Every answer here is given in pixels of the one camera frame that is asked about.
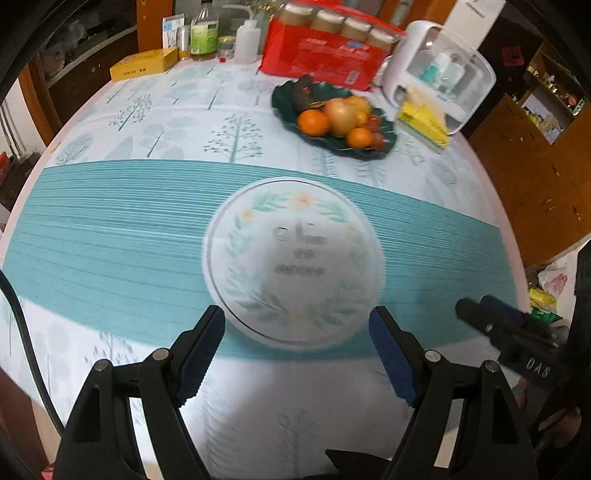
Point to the yellow flat box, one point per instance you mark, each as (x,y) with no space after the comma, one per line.
(143,64)

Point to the yellow green packet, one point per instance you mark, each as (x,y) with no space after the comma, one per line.
(542,300)

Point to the yellow tissue pack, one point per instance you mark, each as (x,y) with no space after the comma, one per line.
(422,122)

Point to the orange wooden glass door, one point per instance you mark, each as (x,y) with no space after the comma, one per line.
(390,11)

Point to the white red plastic bag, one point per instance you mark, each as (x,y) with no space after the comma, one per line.
(554,279)

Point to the green label bottle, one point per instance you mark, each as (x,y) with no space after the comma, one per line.
(203,39)

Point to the white storage box clear lid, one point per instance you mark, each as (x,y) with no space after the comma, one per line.
(397,69)

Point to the dark wooden cabinet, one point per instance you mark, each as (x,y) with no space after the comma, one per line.
(83,60)

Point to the dark overripe banana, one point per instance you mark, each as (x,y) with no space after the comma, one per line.
(300,94)

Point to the teal cosmetic bottle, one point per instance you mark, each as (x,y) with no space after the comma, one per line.
(431,74)

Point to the tree print tablecloth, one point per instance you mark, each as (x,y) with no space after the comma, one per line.
(115,230)

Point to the wooden shelf with items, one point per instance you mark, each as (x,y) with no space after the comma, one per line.
(549,92)

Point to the yellow red apple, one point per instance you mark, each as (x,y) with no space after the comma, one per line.
(340,115)

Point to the person's right hand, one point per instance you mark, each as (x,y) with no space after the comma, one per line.
(569,424)

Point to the clear cosmetic bottle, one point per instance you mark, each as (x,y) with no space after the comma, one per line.
(454,71)

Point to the red wall decoration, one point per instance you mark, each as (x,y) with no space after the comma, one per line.
(512,56)

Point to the dark green scalloped plate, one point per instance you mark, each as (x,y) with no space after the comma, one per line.
(286,99)

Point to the brown jar with white lid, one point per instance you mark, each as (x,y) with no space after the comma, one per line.
(296,13)
(356,28)
(382,38)
(328,21)

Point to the white floral plate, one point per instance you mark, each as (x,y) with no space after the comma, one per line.
(295,221)

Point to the red jar pack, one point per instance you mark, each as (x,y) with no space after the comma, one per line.
(314,55)

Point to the white squeeze bottle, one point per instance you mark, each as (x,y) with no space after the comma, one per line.
(247,44)

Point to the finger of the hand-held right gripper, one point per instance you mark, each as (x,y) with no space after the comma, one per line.
(475,316)
(503,308)

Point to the silver can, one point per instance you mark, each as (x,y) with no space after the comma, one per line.
(183,44)

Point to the white blue small box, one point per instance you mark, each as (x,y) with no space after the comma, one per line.
(173,27)

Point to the small glass jar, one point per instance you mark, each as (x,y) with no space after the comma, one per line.
(226,48)

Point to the red lychee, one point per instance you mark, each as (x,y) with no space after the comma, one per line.
(378,141)
(375,122)

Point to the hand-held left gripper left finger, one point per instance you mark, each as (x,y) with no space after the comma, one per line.
(198,355)

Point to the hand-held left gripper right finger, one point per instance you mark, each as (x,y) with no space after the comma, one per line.
(392,355)

